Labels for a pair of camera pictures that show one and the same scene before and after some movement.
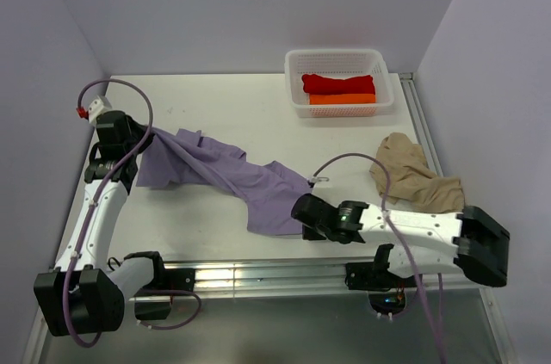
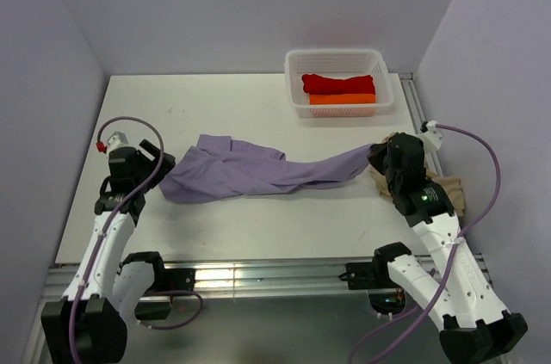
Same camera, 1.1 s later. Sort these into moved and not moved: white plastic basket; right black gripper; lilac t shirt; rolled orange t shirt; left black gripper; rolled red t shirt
Moved: lilac t shirt; left black gripper; right black gripper
Not moved: rolled red t shirt; rolled orange t shirt; white plastic basket
